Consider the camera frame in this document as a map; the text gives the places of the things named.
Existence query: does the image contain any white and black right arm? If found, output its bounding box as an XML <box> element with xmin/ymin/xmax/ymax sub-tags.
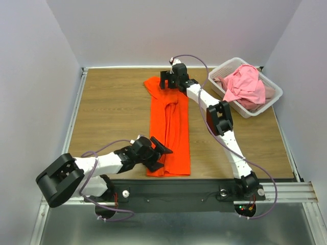
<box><xmin>159</xmin><ymin>58</ymin><xmax>264</xmax><ymax>199</ymax></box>

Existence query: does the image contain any aluminium frame rail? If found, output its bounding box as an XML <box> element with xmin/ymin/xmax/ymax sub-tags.
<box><xmin>29</xmin><ymin>66</ymin><xmax>89</xmax><ymax>245</ymax></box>

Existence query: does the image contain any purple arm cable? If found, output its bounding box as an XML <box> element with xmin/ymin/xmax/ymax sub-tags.
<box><xmin>169</xmin><ymin>54</ymin><xmax>278</xmax><ymax>220</ymax></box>
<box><xmin>78</xmin><ymin>139</ymin><xmax>135</xmax><ymax>222</ymax></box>

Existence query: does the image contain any dusty pink t shirt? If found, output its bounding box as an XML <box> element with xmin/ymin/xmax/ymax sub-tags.
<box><xmin>214</xmin><ymin>77</ymin><xmax>275</xmax><ymax>111</ymax></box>

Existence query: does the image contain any white perforated plastic basket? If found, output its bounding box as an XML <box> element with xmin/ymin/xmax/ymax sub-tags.
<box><xmin>208</xmin><ymin>57</ymin><xmax>283</xmax><ymax>118</ymax></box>

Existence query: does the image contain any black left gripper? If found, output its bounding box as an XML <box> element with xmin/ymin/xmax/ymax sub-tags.
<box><xmin>135</xmin><ymin>137</ymin><xmax>171</xmax><ymax>173</ymax></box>

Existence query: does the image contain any orange t shirt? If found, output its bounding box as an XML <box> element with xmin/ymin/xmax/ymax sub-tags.
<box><xmin>144</xmin><ymin>77</ymin><xmax>191</xmax><ymax>177</ymax></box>

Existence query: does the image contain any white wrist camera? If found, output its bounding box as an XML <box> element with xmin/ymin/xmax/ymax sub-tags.
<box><xmin>169</xmin><ymin>57</ymin><xmax>181</xmax><ymax>66</ymax></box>
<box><xmin>130</xmin><ymin>134</ymin><xmax>143</xmax><ymax>144</ymax></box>

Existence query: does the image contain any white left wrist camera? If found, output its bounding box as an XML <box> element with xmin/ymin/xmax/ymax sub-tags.
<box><xmin>130</xmin><ymin>134</ymin><xmax>143</xmax><ymax>144</ymax></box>

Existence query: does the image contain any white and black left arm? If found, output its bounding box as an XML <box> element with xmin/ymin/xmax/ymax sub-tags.
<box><xmin>36</xmin><ymin>136</ymin><xmax>172</xmax><ymax>208</ymax></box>

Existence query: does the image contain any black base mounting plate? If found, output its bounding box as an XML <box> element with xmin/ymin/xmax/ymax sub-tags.
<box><xmin>90</xmin><ymin>179</ymin><xmax>265</xmax><ymax>213</ymax></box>

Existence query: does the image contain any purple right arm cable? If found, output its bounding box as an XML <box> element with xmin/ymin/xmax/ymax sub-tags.
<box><xmin>169</xmin><ymin>54</ymin><xmax>278</xmax><ymax>220</ymax></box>

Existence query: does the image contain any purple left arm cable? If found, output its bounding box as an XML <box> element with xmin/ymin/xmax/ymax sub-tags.
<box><xmin>78</xmin><ymin>139</ymin><xmax>135</xmax><ymax>222</ymax></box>

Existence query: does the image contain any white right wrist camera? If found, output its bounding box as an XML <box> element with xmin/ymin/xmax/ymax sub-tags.
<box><xmin>169</xmin><ymin>57</ymin><xmax>181</xmax><ymax>66</ymax></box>

